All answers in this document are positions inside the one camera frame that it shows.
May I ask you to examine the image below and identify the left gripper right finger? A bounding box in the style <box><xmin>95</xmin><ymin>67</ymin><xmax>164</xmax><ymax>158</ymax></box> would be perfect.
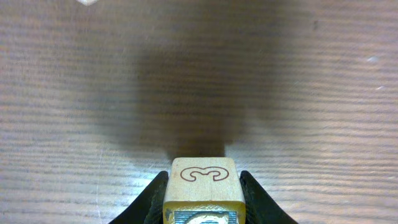
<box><xmin>239</xmin><ymin>170</ymin><xmax>298</xmax><ymax>224</ymax></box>

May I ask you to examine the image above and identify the green J block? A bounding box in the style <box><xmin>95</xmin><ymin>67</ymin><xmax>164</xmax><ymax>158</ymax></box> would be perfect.
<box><xmin>76</xmin><ymin>0</ymin><xmax>98</xmax><ymax>6</ymax></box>

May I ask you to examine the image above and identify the yellow C block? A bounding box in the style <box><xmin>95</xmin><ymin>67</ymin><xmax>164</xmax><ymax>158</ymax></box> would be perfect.
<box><xmin>162</xmin><ymin>157</ymin><xmax>246</xmax><ymax>224</ymax></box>

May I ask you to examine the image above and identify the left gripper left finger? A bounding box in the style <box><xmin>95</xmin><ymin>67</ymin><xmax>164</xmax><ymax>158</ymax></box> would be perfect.
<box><xmin>109</xmin><ymin>171</ymin><xmax>169</xmax><ymax>224</ymax></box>

